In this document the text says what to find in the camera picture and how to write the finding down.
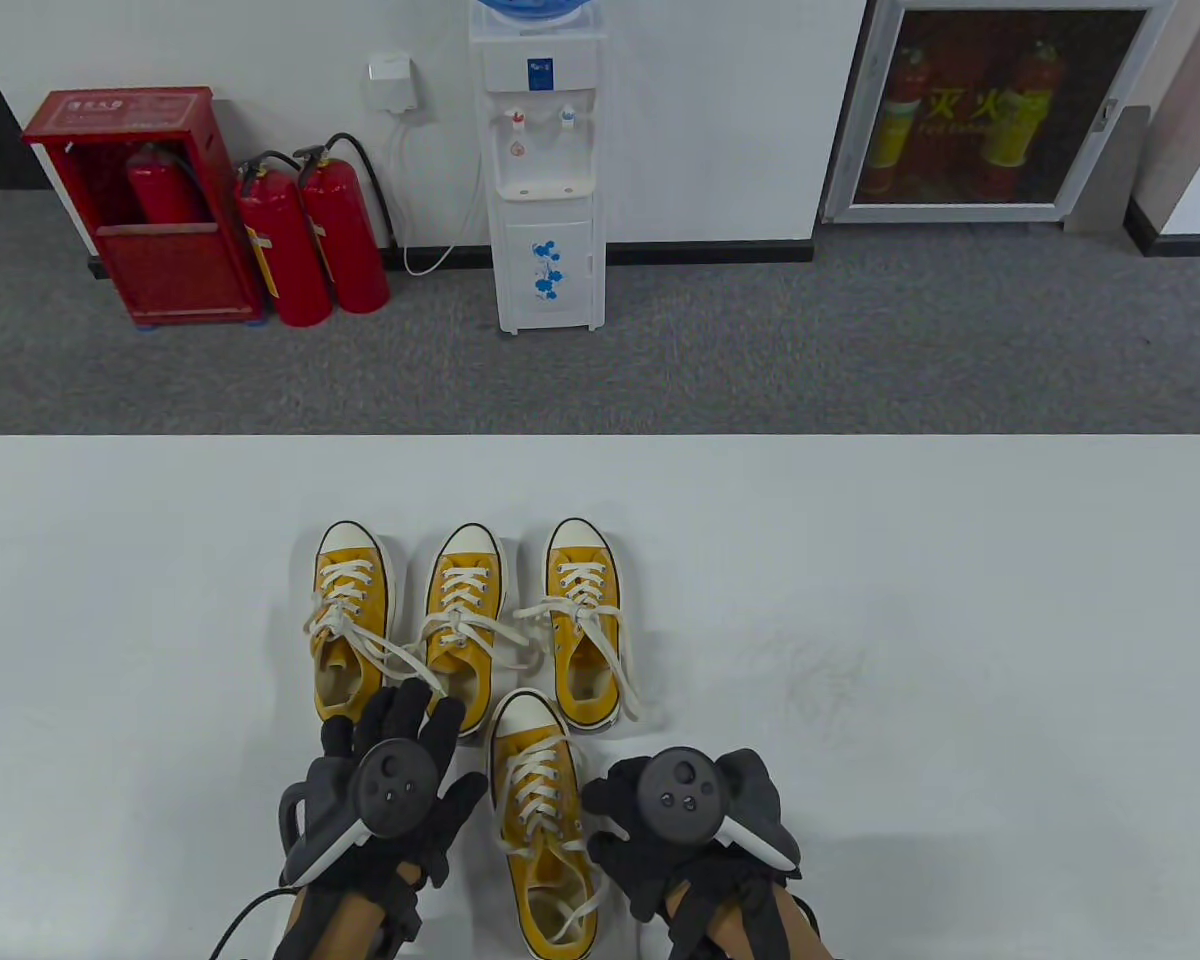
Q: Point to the person's left hand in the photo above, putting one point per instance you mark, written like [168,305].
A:
[405,715]

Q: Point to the white water dispenser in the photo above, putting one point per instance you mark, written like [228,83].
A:
[550,160]

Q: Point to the red extinguisher cabinet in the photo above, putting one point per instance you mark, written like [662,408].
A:
[170,270]

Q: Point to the white shoe lace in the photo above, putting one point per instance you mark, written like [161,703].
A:
[535,790]
[465,592]
[345,585]
[580,590]

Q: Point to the red yellow fire extinguisher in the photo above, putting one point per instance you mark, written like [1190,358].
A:
[1020,110]
[900,120]

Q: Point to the person's left forearm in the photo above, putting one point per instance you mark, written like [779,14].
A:
[345,930]

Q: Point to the person's right hand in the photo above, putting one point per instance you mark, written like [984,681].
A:
[640,860]

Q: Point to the silver framed glass cabinet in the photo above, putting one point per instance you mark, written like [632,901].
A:
[960,212]

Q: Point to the dark grey hand controller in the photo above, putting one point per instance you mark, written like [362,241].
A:
[395,785]
[685,795]

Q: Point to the yellow canvas shoe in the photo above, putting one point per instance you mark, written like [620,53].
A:
[468,540]
[525,715]
[352,545]
[578,540]

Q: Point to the blue water bottle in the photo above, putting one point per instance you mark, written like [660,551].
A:
[530,10]

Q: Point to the person's right forearm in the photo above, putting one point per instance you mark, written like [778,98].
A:
[740,930]

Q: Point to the white wall box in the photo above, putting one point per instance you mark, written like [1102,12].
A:
[392,88]

